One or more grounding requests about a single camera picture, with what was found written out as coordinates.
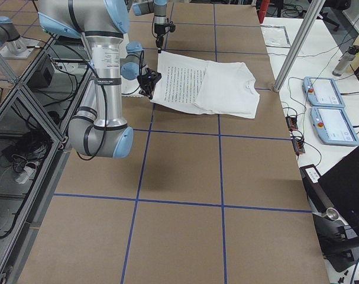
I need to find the white power strip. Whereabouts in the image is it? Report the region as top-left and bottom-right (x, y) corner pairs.
(15, 166), (35, 184)

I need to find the small electronics board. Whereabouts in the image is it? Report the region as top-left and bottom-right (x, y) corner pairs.
(286, 116), (299, 131)
(292, 137), (305, 156)

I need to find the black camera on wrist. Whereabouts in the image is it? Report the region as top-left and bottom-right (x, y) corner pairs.
(166, 22), (176, 33)

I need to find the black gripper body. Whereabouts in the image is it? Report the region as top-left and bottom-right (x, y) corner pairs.
(137, 67), (162, 92)
(154, 23), (166, 37)

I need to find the metal cup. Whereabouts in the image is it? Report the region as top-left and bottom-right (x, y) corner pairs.
(325, 208), (340, 221)

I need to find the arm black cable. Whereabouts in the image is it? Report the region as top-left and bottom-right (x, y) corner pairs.
(48, 44), (147, 162)

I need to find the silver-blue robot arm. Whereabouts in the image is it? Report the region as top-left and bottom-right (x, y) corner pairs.
(131, 0), (172, 54)
(38, 1), (161, 159)

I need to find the lower blue teach pendant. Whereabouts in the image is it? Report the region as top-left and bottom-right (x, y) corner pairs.
(311, 106), (359, 146)

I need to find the plastic document sleeve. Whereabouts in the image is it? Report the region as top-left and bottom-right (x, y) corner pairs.
(261, 25), (291, 48)

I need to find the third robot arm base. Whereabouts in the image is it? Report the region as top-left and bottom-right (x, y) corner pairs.
(0, 16), (40, 59)

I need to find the upper blue teach pendant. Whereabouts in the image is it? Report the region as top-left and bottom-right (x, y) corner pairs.
(303, 76), (345, 108)

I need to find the blue teach pendant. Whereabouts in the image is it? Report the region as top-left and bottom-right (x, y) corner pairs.
(303, 76), (345, 108)
(311, 106), (359, 146)

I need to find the white long-sleeve printed shirt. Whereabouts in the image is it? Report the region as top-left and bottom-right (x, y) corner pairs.
(151, 51), (260, 119)

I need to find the aluminium frame post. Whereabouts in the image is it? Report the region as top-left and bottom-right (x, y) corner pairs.
(273, 0), (326, 92)

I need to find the grey water bottle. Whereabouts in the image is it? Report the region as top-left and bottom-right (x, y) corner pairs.
(332, 45), (359, 76)

